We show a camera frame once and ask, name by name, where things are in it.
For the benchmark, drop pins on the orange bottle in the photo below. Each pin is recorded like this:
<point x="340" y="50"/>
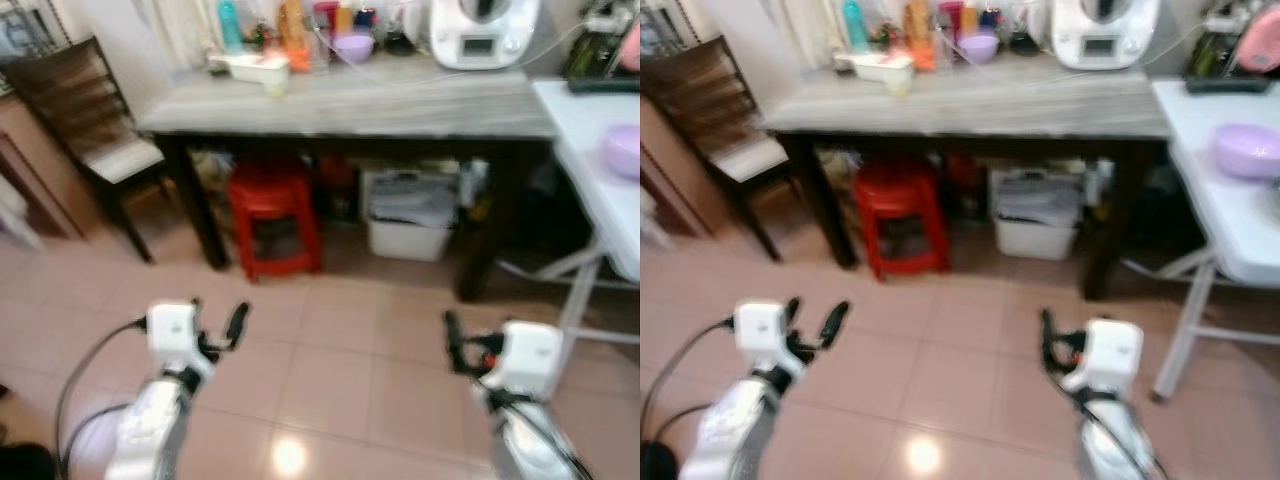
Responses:
<point x="295" y="40"/>
<point x="920" y="40"/>

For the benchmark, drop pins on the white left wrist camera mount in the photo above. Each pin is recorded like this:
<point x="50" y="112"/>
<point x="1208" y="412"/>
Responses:
<point x="172" y="328"/>
<point x="758" y="328"/>

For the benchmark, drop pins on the white folding table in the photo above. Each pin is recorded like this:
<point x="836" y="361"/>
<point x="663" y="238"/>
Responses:
<point x="590" y="190"/>
<point x="1215" y="220"/>

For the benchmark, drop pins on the black dish rack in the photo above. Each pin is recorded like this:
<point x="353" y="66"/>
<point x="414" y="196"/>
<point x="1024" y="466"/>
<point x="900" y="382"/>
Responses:
<point x="590" y="70"/>
<point x="1215" y="70"/>

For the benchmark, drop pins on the red plastic stool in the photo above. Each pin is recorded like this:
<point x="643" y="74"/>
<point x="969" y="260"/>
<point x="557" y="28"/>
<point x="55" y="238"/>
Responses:
<point x="272" y="200"/>
<point x="898" y="200"/>

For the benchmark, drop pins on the dark wooden chair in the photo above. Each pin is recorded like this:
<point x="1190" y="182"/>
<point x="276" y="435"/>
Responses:
<point x="705" y="100"/>
<point x="80" y="100"/>

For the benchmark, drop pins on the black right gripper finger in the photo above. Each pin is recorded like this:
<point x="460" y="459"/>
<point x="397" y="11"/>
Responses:
<point x="1049" y="340"/>
<point x="455" y="338"/>

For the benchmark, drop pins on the pink plastic item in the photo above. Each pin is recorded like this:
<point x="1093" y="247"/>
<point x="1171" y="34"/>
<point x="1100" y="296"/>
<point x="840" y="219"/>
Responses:
<point x="630" y="48"/>
<point x="1260" y="42"/>

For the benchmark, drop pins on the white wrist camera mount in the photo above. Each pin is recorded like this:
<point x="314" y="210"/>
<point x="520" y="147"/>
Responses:
<point x="758" y="328"/>
<point x="172" y="328"/>
<point x="1105" y="352"/>
<point x="525" y="355"/>

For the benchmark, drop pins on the small purple bowl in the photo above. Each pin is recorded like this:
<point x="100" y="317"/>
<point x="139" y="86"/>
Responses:
<point x="353" y="48"/>
<point x="978" y="48"/>

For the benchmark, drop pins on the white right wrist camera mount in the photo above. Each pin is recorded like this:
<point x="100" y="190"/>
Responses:
<point x="1105" y="352"/>
<point x="525" y="355"/>

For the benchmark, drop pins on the grey table with dark legs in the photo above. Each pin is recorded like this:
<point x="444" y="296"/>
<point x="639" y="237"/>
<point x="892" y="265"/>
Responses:
<point x="350" y="105"/>
<point x="970" y="105"/>

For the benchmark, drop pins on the black robot foot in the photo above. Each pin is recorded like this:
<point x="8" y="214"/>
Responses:
<point x="25" y="463"/>
<point x="657" y="463"/>

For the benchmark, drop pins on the white rectangular container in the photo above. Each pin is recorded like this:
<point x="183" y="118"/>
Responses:
<point x="878" y="67"/>
<point x="250" y="67"/>

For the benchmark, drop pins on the large purple bowl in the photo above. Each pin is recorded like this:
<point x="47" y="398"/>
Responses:
<point x="625" y="152"/>
<point x="1248" y="152"/>

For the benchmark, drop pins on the white plastic storage bin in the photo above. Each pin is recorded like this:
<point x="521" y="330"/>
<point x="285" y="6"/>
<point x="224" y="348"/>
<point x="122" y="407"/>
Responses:
<point x="1035" y="235"/>
<point x="410" y="235"/>

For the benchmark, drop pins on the teal bottle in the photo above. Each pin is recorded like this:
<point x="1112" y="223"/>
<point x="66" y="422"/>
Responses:
<point x="855" y="28"/>
<point x="230" y="28"/>

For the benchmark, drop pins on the white kitchen appliance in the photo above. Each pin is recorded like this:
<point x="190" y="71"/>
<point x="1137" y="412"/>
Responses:
<point x="485" y="40"/>
<point x="1105" y="40"/>

